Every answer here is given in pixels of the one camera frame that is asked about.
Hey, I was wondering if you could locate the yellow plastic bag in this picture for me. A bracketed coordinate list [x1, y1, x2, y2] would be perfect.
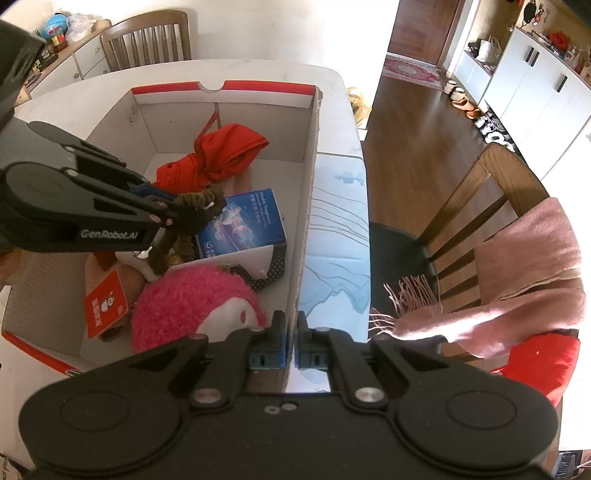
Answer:
[346, 87, 373, 131]

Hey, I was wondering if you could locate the red cloth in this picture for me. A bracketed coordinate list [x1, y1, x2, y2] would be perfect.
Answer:
[156, 107, 269, 195]

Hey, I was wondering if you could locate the red and white cardboard box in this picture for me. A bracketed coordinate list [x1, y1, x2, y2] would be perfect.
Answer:
[0, 79, 324, 380]

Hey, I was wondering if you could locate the wooden door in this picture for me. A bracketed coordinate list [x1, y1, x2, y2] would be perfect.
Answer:
[387, 0, 467, 70]

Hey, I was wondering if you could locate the blue colourful snack bag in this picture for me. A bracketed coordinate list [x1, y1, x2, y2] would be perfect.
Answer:
[39, 13, 70, 40]

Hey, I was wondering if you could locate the red seat cushion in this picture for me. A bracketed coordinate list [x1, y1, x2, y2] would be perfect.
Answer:
[491, 330, 581, 409]

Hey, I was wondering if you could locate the red hang tag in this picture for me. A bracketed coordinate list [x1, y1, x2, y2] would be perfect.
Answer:
[84, 270, 129, 340]

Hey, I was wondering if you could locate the wooden slat-back chair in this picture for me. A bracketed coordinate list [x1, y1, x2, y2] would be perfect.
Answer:
[100, 10, 192, 73]

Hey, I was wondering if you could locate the white sideboard with wooden top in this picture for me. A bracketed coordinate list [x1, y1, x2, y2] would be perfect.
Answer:
[18, 18, 114, 100]

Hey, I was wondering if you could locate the white handbag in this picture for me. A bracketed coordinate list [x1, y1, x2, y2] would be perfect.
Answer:
[475, 37, 505, 64]

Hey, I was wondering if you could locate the patterned fabric pouch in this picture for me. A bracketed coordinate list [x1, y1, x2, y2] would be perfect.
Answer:
[217, 244, 288, 293]

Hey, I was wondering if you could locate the clear plastic bag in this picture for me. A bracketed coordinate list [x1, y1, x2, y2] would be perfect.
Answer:
[65, 13, 100, 40]

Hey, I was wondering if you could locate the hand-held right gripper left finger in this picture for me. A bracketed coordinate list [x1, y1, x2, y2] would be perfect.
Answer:
[106, 310, 286, 411]

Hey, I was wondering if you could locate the patterned floor rug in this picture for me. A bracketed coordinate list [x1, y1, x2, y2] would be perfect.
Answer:
[382, 53, 445, 92]

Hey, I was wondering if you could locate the black seat pad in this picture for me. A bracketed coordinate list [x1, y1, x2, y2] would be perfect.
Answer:
[369, 222, 445, 343]

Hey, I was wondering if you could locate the row of shoes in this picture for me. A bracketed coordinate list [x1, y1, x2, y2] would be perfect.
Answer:
[442, 79, 520, 154]

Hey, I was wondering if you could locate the brown woven rope ring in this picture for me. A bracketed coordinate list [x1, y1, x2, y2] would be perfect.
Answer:
[148, 184, 228, 277]

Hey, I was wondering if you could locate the dark wooden chair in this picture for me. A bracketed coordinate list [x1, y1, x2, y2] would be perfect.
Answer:
[369, 143, 583, 371]

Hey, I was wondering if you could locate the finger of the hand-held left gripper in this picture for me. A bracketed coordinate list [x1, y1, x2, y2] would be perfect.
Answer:
[60, 168, 228, 229]
[28, 121, 163, 196]

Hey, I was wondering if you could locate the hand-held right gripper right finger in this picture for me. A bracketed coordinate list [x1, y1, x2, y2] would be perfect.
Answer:
[297, 311, 465, 411]

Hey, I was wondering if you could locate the pink round plush toy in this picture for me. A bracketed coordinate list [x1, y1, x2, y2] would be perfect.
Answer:
[130, 265, 269, 354]

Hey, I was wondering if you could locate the white wall cabinet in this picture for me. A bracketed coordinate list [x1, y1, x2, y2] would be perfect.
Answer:
[450, 0, 591, 182]

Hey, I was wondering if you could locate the blue printed box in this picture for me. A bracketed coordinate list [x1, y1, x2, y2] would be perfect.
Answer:
[194, 188, 288, 262]

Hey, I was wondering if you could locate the pink fringed scarf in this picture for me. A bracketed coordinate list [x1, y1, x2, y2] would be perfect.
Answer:
[369, 198, 585, 361]

